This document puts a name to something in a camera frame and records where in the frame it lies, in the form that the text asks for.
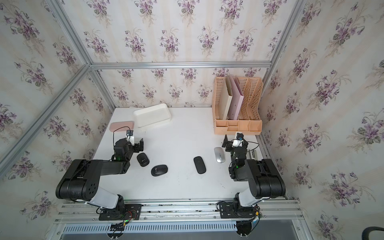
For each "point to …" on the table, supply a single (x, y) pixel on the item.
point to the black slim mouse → (200, 164)
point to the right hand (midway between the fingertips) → (236, 136)
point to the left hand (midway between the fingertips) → (135, 138)
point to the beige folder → (225, 96)
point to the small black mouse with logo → (143, 159)
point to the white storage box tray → (152, 115)
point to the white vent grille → (189, 227)
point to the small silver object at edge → (254, 155)
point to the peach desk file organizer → (248, 122)
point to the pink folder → (237, 98)
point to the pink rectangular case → (118, 126)
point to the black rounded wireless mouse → (159, 170)
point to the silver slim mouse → (220, 155)
